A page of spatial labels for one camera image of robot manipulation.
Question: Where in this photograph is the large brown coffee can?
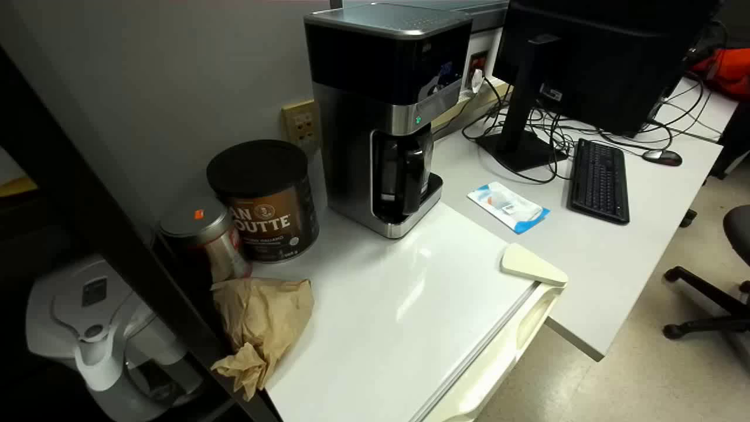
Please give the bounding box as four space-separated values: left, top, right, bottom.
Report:
205 141 319 263

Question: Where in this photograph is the black shelving unit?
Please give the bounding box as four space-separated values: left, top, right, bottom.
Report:
0 44 280 422

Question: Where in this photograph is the white box behind coffeemaker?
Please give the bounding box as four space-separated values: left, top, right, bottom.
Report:
432 0 509 138

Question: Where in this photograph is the white mini fridge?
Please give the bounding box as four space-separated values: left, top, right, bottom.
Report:
258 205 560 422

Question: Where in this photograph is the black computer monitor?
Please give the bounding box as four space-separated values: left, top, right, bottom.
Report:
477 0 723 171

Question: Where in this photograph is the beige wall power outlet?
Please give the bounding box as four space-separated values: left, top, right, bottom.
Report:
280 98 317 149

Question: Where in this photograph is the black computer mouse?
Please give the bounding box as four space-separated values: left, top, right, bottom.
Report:
639 150 681 166

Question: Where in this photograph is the white water filter pitcher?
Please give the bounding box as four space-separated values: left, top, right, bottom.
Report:
25 255 204 422

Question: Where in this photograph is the cream plastic corner piece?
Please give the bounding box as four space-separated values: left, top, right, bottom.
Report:
499 245 570 284

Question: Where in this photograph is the small steel lidded canister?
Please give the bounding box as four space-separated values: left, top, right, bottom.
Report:
158 197 251 284

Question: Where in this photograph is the black and steel coffeemaker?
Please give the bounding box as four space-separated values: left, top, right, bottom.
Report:
305 2 471 240

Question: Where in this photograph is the blue white wipes packet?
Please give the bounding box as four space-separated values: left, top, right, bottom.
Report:
469 184 548 234

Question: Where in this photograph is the orange red bag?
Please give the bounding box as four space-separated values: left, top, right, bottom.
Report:
692 47 750 101

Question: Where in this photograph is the black computer keyboard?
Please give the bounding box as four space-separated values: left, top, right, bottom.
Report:
567 141 630 226

